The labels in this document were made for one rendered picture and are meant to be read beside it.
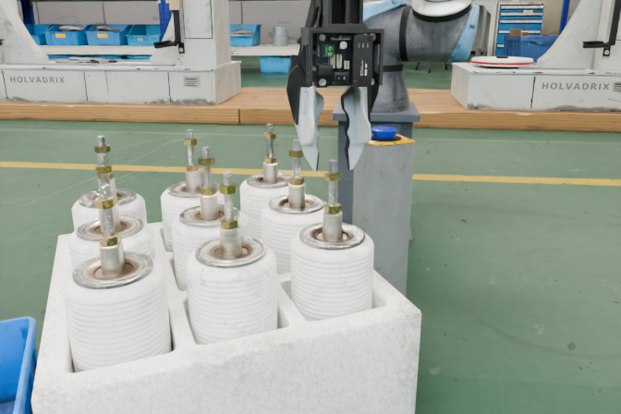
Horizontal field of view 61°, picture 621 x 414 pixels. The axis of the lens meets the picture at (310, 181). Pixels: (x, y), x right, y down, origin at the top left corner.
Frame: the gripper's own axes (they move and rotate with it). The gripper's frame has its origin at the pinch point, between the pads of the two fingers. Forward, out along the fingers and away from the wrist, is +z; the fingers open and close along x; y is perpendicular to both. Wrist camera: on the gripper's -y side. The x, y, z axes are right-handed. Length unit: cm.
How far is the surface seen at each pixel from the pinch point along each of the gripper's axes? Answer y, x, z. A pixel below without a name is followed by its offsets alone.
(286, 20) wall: -846, 79, -15
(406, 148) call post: -18.8, 14.9, 4.0
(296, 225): -5.7, -3.4, 10.3
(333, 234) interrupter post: 2.1, -0.1, 8.5
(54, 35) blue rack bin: -532, -190, -1
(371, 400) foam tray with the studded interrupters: 8.2, 3.4, 26.3
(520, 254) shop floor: -42, 50, 34
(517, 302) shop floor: -23, 39, 34
